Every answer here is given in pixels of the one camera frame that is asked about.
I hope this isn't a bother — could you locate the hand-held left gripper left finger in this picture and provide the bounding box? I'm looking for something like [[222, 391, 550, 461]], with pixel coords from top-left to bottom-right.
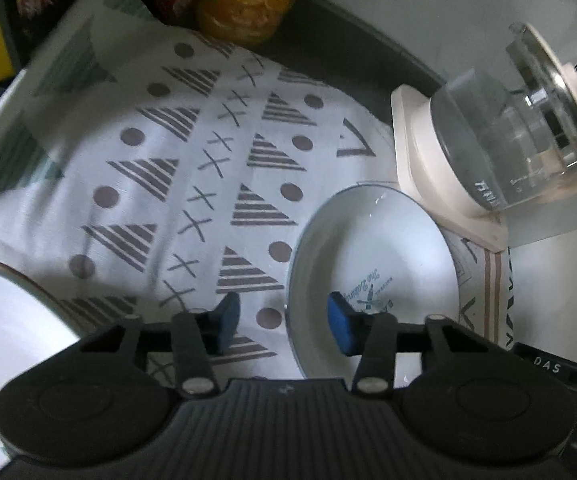
[[78, 292, 242, 401]]

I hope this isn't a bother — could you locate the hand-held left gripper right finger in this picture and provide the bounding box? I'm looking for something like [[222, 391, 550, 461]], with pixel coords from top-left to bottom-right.
[[327, 292, 502, 399]]

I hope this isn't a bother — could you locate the white plate with blue print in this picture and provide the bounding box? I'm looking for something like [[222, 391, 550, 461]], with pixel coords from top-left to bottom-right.
[[287, 184, 463, 392]]

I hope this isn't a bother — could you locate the cream kettle base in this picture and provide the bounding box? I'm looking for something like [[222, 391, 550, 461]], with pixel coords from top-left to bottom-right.
[[391, 84, 515, 252]]

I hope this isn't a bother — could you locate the patterned fringed table cloth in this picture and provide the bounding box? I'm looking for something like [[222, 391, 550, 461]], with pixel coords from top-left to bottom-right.
[[0, 0, 519, 391]]

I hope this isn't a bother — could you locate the white plate with flower print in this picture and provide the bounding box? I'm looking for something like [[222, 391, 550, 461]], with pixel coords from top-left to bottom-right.
[[0, 254, 95, 463]]

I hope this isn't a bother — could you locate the glass electric kettle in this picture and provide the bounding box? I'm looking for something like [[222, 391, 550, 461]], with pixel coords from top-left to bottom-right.
[[428, 22, 577, 217]]

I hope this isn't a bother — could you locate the orange juice bottle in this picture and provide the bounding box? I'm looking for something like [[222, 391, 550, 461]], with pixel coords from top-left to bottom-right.
[[195, 0, 303, 46]]

